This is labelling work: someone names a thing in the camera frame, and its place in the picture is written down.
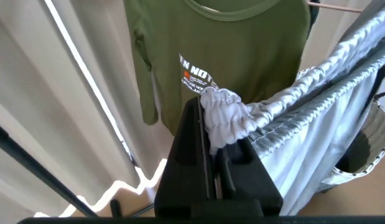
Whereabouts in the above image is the beige curtain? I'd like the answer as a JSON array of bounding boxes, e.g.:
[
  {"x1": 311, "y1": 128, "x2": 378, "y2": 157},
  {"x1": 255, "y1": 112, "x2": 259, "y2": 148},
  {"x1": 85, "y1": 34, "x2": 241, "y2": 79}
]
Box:
[{"x1": 0, "y1": 0, "x2": 376, "y2": 218}]

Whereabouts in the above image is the pale grey garment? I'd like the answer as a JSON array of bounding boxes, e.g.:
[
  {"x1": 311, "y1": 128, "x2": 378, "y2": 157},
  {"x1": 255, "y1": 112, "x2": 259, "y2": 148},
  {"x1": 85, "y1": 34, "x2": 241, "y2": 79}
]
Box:
[{"x1": 199, "y1": 0, "x2": 385, "y2": 217}]

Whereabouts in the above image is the white laundry basket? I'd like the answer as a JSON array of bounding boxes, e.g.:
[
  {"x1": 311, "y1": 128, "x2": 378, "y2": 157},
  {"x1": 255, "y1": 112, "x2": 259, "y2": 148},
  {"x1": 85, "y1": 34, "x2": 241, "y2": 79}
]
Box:
[{"x1": 295, "y1": 65, "x2": 385, "y2": 193}]

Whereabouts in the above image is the black clothes rack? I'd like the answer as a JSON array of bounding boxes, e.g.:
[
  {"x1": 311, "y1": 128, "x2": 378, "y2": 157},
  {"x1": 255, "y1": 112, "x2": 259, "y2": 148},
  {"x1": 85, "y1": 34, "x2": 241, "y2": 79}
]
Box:
[{"x1": 0, "y1": 121, "x2": 156, "y2": 218}]

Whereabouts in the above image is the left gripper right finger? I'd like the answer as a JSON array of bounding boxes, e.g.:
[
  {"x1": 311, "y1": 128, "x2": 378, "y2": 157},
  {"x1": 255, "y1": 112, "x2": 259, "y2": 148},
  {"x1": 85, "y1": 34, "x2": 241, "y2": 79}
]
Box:
[{"x1": 214, "y1": 138, "x2": 284, "y2": 218}]

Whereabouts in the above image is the green sleeveless shirt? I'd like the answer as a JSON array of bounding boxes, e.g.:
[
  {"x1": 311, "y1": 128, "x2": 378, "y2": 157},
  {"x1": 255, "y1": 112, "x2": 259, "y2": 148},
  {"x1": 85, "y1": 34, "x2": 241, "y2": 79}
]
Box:
[{"x1": 123, "y1": 0, "x2": 320, "y2": 136}]

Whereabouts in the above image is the pink clothes hanger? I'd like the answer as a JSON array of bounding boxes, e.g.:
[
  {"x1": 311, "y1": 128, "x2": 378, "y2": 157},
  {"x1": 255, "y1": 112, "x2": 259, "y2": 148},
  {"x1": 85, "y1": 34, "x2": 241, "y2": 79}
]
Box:
[{"x1": 306, "y1": 1, "x2": 364, "y2": 14}]

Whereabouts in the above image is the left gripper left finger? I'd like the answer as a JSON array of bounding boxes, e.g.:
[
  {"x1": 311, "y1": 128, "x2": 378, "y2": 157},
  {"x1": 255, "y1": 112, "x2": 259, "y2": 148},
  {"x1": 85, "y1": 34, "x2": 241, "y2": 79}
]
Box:
[{"x1": 154, "y1": 96, "x2": 216, "y2": 218}]

